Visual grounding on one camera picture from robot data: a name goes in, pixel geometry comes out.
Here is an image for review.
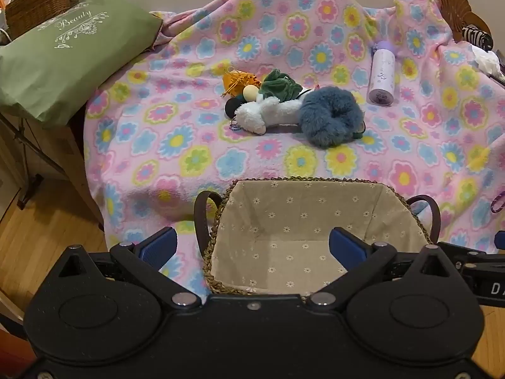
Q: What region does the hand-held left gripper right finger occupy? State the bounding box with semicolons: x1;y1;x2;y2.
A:
306;227;460;309

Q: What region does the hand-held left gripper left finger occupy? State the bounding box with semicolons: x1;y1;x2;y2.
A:
58;227;201;309

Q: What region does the fabric-lined woven basket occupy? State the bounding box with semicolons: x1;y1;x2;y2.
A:
193;177;442;296

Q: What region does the blue furry scrunchie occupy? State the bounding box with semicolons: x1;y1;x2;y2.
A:
299;88;364;149

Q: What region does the black short makeup brush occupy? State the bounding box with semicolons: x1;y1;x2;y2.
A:
225;97;247;119

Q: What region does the white plush toy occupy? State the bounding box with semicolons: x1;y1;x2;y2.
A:
236;97;304;135

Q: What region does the dark green velvet scrunchie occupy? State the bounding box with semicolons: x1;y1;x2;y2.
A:
258;69;304;101

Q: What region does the orange drawstring pouch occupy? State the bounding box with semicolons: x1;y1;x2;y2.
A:
222;69;262;99

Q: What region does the pink floral fleece blanket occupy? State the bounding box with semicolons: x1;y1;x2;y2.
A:
84;0;505;297

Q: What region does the lilac insulated bottle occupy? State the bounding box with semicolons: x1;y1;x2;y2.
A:
367;40;396;106

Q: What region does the white crumpled tissue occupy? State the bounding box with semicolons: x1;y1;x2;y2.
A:
471;45;502;74

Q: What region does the zebra striped cloth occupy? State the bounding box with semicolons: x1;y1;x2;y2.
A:
461;26;494;51

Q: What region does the green embroidered pillow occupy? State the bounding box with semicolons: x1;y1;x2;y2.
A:
0;0;163;127

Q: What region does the brown fan-shaped chair back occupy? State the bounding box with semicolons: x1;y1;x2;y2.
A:
434;0;492;43

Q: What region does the brown wicker basket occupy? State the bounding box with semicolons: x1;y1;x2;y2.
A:
5;0;88;40

